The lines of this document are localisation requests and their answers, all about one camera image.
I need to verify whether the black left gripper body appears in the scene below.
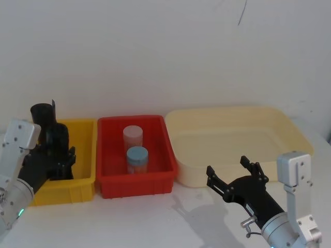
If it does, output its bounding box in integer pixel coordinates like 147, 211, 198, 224
17, 148, 59, 195

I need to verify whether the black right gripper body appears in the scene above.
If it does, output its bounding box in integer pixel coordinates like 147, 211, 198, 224
223, 175, 287, 227

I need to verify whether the yellow plastic bin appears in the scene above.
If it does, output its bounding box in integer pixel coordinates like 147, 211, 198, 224
28, 118, 96, 207

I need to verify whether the black bag roll loose flap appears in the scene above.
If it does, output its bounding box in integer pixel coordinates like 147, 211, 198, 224
30, 99, 58, 135

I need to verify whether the cream plastic tray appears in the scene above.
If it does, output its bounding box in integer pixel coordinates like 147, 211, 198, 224
164, 104, 315, 188

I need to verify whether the clear jar white lid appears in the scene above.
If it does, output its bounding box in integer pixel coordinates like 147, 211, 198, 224
123, 125, 144, 150

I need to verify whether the clear jar blue lid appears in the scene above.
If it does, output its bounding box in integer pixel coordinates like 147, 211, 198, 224
126, 146, 149, 174

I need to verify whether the red plastic bin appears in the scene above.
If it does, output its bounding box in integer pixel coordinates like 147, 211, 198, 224
96, 115, 178, 199

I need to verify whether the dark cable with silver plug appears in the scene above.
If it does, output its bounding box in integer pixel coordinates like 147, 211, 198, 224
240, 216, 263, 238

